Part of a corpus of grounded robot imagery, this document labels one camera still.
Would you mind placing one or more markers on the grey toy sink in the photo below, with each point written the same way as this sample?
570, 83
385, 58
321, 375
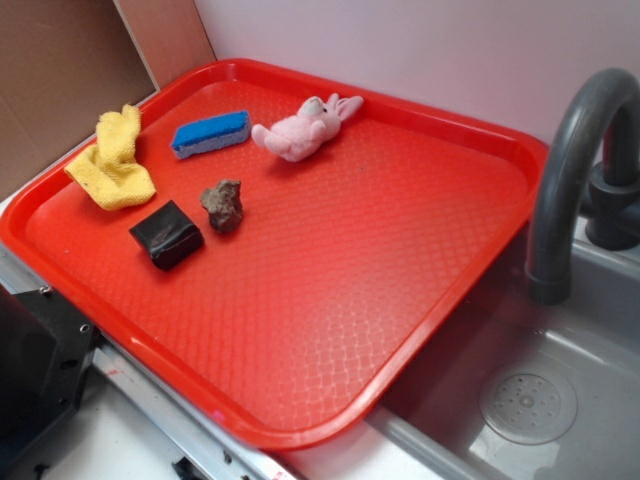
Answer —
592, 339

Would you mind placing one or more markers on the sink drain strainer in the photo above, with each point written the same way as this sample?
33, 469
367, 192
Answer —
528, 403

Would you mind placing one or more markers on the black square block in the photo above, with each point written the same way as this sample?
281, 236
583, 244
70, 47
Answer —
168, 236

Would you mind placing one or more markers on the pink plush bunny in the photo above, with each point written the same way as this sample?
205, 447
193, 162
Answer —
300, 136

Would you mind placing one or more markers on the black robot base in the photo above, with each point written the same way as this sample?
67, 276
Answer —
46, 347

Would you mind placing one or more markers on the grey toy faucet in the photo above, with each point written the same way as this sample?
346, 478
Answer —
592, 170

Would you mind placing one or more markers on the blue sponge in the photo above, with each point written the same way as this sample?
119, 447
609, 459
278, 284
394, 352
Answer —
211, 134

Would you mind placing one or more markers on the yellow cloth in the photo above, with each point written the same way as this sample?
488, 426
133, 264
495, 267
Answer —
107, 170

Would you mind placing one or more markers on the brown rock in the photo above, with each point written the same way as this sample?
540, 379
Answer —
223, 205

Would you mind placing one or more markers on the red plastic tray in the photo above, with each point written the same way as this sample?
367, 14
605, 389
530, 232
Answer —
287, 330

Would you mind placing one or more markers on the brown cardboard panel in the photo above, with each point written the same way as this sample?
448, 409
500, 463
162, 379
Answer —
63, 63

